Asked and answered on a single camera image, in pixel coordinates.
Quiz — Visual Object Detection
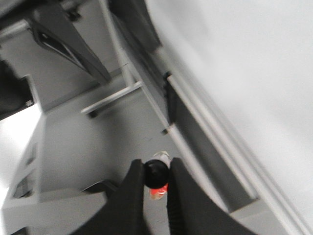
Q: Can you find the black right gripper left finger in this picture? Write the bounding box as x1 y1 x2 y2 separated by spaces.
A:
72 159 151 235

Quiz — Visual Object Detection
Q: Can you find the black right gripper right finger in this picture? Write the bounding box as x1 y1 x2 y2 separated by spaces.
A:
167 158 255 235

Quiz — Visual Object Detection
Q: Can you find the red round magnet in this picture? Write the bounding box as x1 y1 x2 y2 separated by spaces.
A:
149 184 168 200

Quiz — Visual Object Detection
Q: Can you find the white whiteboard marker pen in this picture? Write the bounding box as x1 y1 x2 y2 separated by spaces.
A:
144 151 171 189

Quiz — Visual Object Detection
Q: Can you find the white whiteboard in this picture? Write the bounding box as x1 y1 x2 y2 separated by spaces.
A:
147 0 313 224

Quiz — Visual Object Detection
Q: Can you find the aluminium whiteboard tray rail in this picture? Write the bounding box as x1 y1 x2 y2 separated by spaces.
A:
154 48 313 235

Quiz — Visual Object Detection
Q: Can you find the white desk frame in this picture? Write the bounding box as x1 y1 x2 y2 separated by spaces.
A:
0 0 282 235

